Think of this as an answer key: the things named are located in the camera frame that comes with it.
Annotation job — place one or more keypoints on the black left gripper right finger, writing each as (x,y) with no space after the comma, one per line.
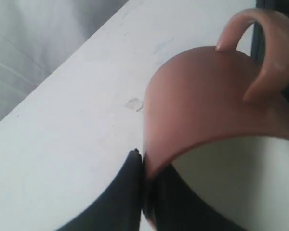
(173,206)

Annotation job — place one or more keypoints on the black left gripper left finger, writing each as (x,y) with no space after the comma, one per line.
(118,208)

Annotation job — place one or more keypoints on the pink ceramic mug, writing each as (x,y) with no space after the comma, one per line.
(205,113)

